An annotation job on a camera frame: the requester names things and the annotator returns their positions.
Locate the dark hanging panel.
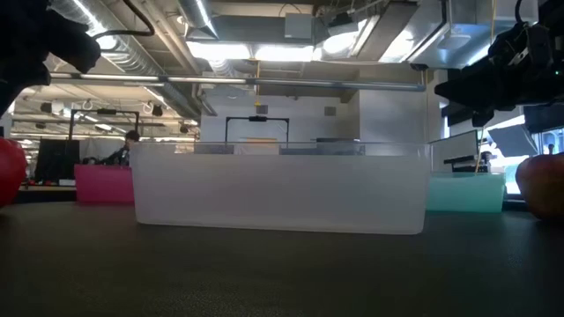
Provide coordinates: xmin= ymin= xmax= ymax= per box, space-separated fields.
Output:
xmin=523 ymin=103 xmax=564 ymax=134

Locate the clear plastic bin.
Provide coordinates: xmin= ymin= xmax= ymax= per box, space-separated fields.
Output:
xmin=130 ymin=140 xmax=433 ymax=235

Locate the silver spiral duct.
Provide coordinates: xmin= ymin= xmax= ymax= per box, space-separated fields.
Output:
xmin=48 ymin=0 xmax=204 ymax=118

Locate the black monitor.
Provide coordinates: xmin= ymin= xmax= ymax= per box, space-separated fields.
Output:
xmin=34 ymin=138 xmax=81 ymax=181

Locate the red yellow apple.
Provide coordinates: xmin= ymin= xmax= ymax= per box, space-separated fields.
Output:
xmin=515 ymin=144 xmax=564 ymax=220

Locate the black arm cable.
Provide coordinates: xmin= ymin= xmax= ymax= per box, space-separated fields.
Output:
xmin=513 ymin=0 xmax=530 ymax=27
xmin=90 ymin=0 xmax=156 ymax=40

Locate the person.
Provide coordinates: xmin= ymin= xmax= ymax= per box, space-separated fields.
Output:
xmin=101 ymin=129 xmax=142 ymax=167

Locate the grey ceiling box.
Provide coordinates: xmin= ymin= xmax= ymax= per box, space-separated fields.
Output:
xmin=284 ymin=12 xmax=315 ymax=40

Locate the grey horizontal rail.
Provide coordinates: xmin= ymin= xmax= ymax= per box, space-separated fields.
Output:
xmin=48 ymin=72 xmax=427 ymax=92

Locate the grey trapezoid shade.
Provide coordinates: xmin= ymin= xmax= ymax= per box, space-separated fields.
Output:
xmin=487 ymin=124 xmax=539 ymax=159

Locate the ceiling light panel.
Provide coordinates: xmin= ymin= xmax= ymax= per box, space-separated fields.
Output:
xmin=184 ymin=41 xmax=316 ymax=63

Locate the black gantry frame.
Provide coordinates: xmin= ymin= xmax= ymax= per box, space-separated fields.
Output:
xmin=224 ymin=115 xmax=291 ymax=146

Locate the red bell pepper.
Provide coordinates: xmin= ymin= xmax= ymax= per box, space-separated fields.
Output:
xmin=0 ymin=136 xmax=28 ymax=208

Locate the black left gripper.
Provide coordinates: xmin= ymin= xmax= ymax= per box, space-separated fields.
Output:
xmin=0 ymin=0 xmax=102 ymax=116

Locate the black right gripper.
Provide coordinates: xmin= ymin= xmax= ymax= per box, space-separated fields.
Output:
xmin=434 ymin=20 xmax=564 ymax=129

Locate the teal plastic bin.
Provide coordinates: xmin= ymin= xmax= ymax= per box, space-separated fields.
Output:
xmin=425 ymin=171 xmax=507 ymax=215

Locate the grey backed monitor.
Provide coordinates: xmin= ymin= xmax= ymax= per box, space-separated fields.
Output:
xmin=429 ymin=129 xmax=480 ymax=173

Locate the pink plastic bin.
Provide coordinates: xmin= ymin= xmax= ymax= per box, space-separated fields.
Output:
xmin=73 ymin=163 xmax=136 ymax=204

